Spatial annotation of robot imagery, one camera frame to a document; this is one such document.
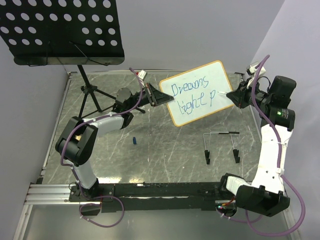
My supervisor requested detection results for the wire whiteboard easel stand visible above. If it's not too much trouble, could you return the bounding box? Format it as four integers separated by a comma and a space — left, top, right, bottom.
203, 131, 241, 165

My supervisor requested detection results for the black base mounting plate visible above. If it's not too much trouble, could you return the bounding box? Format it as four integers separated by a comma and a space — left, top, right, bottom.
69, 182, 233, 213

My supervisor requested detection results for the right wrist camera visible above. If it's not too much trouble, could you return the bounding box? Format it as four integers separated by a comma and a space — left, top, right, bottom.
246, 62, 266, 88

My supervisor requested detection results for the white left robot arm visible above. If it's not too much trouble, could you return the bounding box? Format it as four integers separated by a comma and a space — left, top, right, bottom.
55, 83, 174, 201

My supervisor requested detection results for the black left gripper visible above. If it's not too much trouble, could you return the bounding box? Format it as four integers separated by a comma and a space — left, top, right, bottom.
127, 82, 174, 112

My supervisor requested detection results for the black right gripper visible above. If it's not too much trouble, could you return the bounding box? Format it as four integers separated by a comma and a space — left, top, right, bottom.
226, 77, 272, 110

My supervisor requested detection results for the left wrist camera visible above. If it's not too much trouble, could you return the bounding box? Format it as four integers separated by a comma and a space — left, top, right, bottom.
137, 70, 148, 87

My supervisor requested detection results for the black perforated music stand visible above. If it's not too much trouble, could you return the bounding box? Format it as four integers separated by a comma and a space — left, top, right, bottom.
0, 0, 146, 118

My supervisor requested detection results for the blue marker cap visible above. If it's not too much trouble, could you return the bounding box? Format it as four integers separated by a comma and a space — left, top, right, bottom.
132, 137, 137, 145

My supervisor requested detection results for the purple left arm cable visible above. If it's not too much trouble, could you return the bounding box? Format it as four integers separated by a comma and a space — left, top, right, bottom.
59, 66, 148, 228

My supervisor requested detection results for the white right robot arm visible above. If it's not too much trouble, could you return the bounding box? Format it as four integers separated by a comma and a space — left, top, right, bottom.
218, 75, 297, 217

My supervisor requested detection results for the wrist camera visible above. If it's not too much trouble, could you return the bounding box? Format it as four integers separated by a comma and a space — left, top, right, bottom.
137, 70, 148, 87
246, 62, 266, 88

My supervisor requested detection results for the yellow framed small whiteboard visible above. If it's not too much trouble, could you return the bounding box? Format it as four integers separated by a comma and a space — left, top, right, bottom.
159, 60, 234, 127

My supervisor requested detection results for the aluminium rail frame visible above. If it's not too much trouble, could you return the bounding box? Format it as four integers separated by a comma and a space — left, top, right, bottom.
12, 71, 301, 240

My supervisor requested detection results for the wooden rolling pin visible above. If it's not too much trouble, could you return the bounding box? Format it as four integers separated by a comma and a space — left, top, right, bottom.
74, 135, 82, 141

